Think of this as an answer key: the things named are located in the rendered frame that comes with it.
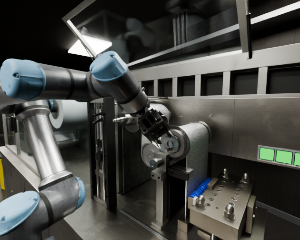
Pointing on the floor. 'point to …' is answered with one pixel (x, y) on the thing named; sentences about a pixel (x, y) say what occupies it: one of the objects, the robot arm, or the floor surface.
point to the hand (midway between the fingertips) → (163, 136)
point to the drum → (0, 170)
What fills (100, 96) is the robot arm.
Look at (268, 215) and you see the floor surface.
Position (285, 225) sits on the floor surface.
